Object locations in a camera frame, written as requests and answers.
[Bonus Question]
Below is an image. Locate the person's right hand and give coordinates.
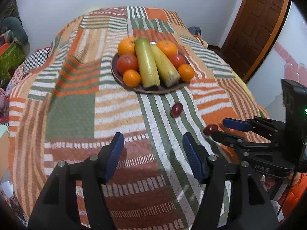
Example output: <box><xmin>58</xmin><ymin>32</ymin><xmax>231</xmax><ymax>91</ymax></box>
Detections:
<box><xmin>262</xmin><ymin>175</ymin><xmax>280</xmax><ymax>198</ymax></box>

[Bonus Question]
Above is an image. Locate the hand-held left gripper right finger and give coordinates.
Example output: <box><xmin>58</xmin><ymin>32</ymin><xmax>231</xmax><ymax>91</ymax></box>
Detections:
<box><xmin>182</xmin><ymin>132</ymin><xmax>281</xmax><ymax>230</ymax></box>

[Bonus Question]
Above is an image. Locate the small tangerine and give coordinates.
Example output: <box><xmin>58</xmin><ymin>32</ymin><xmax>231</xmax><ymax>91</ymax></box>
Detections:
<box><xmin>177</xmin><ymin>63</ymin><xmax>195</xmax><ymax>82</ymax></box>
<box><xmin>123</xmin><ymin>69</ymin><xmax>141</xmax><ymax>88</ymax></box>

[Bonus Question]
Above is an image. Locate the brown wooden door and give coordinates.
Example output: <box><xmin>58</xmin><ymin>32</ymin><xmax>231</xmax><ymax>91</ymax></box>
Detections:
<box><xmin>222</xmin><ymin>0</ymin><xmax>290</xmax><ymax>82</ymax></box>

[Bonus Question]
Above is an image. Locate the checkered patchwork quilt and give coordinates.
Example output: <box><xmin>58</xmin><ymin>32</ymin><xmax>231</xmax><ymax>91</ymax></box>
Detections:
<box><xmin>24</xmin><ymin>47</ymin><xmax>52</xmax><ymax>72</ymax></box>

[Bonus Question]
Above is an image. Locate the short yellow-green squash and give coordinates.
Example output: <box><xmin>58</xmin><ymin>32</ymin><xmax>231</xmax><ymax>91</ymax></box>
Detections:
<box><xmin>151</xmin><ymin>45</ymin><xmax>181</xmax><ymax>88</ymax></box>

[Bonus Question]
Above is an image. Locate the green storage box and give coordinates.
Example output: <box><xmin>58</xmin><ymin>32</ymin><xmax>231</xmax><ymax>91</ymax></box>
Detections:
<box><xmin>0</xmin><ymin>42</ymin><xmax>26</xmax><ymax>84</ymax></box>

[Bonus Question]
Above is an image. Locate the grey plush pillow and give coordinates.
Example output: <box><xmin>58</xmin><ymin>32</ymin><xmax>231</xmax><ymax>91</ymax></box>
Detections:
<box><xmin>0</xmin><ymin>17</ymin><xmax>30</xmax><ymax>46</ymax></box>

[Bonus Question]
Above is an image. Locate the large red tomato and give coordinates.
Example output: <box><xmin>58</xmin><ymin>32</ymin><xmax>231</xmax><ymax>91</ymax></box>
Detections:
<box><xmin>117</xmin><ymin>53</ymin><xmax>139</xmax><ymax>75</ymax></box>

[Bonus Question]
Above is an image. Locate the blue-grey bag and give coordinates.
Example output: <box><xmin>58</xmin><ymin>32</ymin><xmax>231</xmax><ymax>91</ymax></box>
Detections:
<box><xmin>188</xmin><ymin>26</ymin><xmax>202</xmax><ymax>37</ymax></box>

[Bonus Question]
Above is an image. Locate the purple round plate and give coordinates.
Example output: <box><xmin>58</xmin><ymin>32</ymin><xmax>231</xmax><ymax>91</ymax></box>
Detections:
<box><xmin>111</xmin><ymin>42</ymin><xmax>192</xmax><ymax>94</ymax></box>

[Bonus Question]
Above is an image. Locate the large orange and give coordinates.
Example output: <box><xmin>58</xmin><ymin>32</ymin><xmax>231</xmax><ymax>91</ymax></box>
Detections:
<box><xmin>156</xmin><ymin>40</ymin><xmax>178</xmax><ymax>57</ymax></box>
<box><xmin>117</xmin><ymin>37</ymin><xmax>137</xmax><ymax>56</ymax></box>

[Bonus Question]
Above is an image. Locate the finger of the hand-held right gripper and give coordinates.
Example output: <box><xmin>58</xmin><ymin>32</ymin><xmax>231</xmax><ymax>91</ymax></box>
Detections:
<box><xmin>223</xmin><ymin>116</ymin><xmax>286</xmax><ymax>137</ymax></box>
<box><xmin>211</xmin><ymin>131</ymin><xmax>274</xmax><ymax>154</ymax></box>

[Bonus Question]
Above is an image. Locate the long yellow-green squash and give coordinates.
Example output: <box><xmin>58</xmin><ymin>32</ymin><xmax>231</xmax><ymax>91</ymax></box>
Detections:
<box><xmin>134</xmin><ymin>37</ymin><xmax>161</xmax><ymax>88</ymax></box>

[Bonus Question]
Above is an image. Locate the dark red jujube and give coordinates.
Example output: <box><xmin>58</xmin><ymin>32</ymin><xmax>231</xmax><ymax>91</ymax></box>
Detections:
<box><xmin>203</xmin><ymin>124</ymin><xmax>219</xmax><ymax>136</ymax></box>
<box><xmin>170</xmin><ymin>103</ymin><xmax>183</xmax><ymax>118</ymax></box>

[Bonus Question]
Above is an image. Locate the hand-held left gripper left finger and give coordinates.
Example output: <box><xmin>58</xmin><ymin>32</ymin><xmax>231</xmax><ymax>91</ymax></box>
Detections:
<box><xmin>27</xmin><ymin>132</ymin><xmax>125</xmax><ymax>230</ymax></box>

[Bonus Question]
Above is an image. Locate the person's right forearm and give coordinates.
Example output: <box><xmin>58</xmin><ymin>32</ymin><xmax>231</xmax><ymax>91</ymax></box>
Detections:
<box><xmin>279</xmin><ymin>172</ymin><xmax>307</xmax><ymax>222</ymax></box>

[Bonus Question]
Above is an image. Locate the white heart-print sliding door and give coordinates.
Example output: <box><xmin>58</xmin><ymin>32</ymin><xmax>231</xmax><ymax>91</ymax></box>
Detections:
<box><xmin>247</xmin><ymin>2</ymin><xmax>307</xmax><ymax>118</ymax></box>

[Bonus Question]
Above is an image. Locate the striped patchwork bedspread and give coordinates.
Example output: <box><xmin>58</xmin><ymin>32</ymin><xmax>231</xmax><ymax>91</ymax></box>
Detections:
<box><xmin>8</xmin><ymin>6</ymin><xmax>271</xmax><ymax>230</ymax></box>

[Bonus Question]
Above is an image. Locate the small red tomato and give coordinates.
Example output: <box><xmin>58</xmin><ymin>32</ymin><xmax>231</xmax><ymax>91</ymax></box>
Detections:
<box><xmin>168</xmin><ymin>54</ymin><xmax>186</xmax><ymax>69</ymax></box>

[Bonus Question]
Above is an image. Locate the dark patterned cushion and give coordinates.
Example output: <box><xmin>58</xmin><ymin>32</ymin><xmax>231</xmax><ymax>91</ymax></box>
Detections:
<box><xmin>0</xmin><ymin>0</ymin><xmax>20</xmax><ymax>29</ymax></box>

